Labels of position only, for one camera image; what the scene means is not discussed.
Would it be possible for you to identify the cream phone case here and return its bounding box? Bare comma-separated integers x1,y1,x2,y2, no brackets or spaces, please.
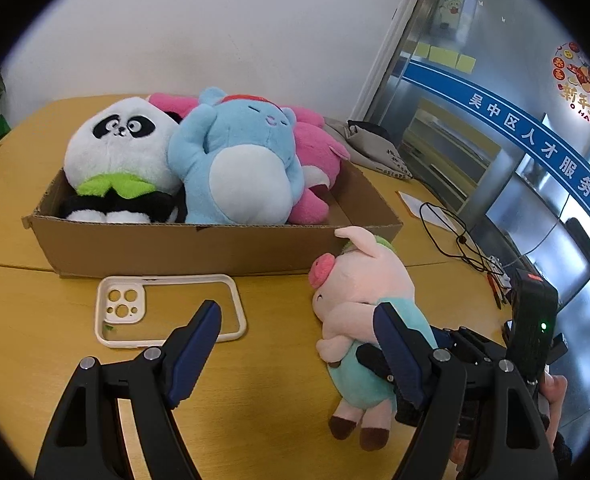
94,274,247,349

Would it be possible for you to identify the pink pig plush toy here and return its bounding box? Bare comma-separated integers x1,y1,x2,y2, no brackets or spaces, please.
308,226,437,452

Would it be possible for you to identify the large pink plush bear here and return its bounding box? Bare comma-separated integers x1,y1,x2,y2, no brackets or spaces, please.
149,93,350,224

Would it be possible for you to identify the panda plush toy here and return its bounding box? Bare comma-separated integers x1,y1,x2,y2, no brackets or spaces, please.
57,96,185,224

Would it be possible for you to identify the blue plush toy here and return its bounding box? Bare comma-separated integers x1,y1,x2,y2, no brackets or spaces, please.
167,87,305,226

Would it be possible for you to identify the person right hand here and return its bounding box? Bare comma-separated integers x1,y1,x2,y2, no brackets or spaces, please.
447,372,570,468

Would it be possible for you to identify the white paper envelope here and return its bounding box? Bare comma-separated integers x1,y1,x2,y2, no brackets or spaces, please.
398,192,461,234

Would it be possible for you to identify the cardboard tray box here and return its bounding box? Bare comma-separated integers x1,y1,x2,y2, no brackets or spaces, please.
22,162,402,278

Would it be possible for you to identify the grey canvas bag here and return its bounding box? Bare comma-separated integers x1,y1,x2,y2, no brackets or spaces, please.
324,118,413,181

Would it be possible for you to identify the black cable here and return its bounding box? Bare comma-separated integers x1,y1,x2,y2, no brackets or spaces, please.
417,201,507,276

